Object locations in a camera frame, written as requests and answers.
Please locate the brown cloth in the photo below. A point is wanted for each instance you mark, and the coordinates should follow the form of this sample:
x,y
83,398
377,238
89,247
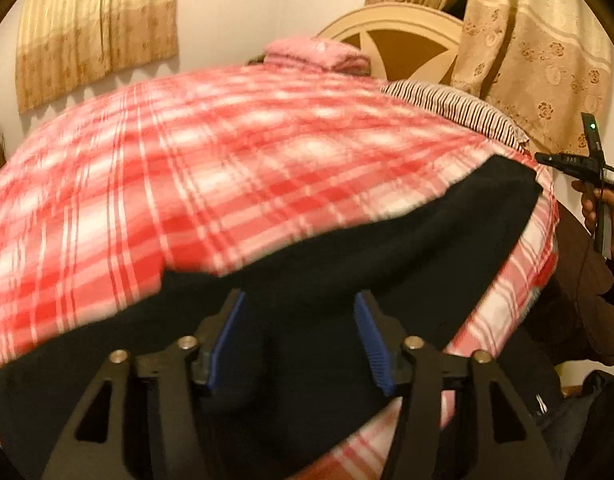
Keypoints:
x,y
577,285

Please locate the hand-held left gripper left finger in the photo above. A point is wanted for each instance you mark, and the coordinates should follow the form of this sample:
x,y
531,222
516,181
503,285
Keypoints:
x,y
227,332

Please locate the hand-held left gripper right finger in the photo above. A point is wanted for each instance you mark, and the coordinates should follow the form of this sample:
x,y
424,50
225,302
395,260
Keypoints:
x,y
373,345

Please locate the red plaid blanket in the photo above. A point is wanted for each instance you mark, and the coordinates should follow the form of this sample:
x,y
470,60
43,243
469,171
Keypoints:
x,y
187,160

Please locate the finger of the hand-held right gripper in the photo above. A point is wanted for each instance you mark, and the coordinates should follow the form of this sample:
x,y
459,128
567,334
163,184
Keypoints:
x,y
552,161

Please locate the person's right hand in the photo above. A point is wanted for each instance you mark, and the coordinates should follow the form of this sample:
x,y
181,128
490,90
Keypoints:
x,y
588,210

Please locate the dark cloth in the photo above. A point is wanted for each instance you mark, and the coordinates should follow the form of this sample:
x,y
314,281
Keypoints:
x,y
587,420

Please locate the black pants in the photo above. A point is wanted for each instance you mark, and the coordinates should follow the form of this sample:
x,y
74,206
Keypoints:
x,y
387,240

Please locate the cream wooden headboard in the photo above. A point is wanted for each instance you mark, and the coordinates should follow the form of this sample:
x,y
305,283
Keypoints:
x,y
347,25

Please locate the striped pillow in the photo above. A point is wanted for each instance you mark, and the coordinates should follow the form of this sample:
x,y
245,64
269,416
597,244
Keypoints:
x,y
457,105

